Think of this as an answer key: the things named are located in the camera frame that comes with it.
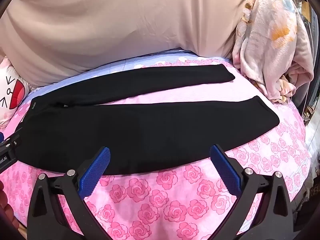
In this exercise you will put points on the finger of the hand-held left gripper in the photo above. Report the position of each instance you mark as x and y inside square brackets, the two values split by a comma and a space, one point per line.
[12, 142]

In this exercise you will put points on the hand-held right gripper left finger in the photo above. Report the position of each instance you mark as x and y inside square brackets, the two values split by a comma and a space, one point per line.
[96, 168]

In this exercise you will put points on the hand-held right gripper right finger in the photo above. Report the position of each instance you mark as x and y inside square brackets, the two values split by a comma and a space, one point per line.
[225, 168]

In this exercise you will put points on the black pants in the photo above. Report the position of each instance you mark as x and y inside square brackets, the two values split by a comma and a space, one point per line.
[150, 130]

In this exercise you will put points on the white cartoon face pillow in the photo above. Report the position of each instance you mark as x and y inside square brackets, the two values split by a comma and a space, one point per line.
[10, 90]

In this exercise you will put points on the pink rose print bedsheet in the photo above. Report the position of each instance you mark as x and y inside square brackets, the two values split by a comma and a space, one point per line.
[175, 205]

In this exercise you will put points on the pink fleece blanket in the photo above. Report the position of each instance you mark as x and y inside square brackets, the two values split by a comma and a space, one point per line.
[270, 42]

